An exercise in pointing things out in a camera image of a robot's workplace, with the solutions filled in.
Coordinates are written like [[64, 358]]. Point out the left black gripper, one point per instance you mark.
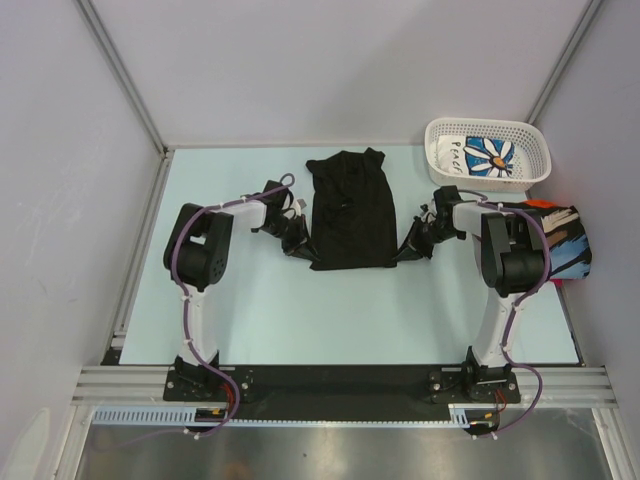
[[301, 244]]

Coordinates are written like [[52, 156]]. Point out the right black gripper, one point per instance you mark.
[[414, 247]]

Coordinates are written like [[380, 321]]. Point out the black printed t-shirt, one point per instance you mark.
[[570, 251], [353, 223]]

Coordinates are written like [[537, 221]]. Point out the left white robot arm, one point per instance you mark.
[[196, 257]]

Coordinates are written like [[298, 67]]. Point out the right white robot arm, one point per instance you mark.
[[513, 259]]

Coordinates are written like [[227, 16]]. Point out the white daisy print t-shirt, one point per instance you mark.
[[475, 156]]

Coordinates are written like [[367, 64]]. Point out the folded red t-shirt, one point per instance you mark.
[[553, 219]]

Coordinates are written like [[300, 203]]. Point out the white plastic basket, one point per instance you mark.
[[532, 161]]

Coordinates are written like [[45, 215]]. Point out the folded black printed t-shirt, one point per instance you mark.
[[570, 251]]

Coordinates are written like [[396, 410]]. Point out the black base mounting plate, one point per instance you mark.
[[340, 393]]

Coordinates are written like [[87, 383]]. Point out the white slotted cable duct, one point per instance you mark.
[[195, 417]]

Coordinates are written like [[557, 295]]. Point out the aluminium frame rail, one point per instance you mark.
[[563, 387]]

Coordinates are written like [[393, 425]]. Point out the left aluminium corner post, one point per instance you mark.
[[108, 49]]

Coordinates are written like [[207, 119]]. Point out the aluminium corner post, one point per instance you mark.
[[108, 49], [586, 21]]

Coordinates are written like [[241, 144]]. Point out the right aluminium corner post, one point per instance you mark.
[[586, 21]]

